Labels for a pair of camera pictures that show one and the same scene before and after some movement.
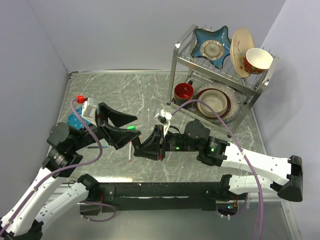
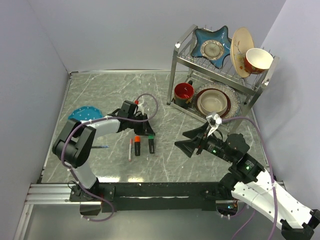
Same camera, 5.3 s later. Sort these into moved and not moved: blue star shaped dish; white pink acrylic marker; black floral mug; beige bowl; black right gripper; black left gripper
Moved: black left gripper; black right gripper
Not moved: blue star shaped dish; beige bowl; black floral mug; white pink acrylic marker
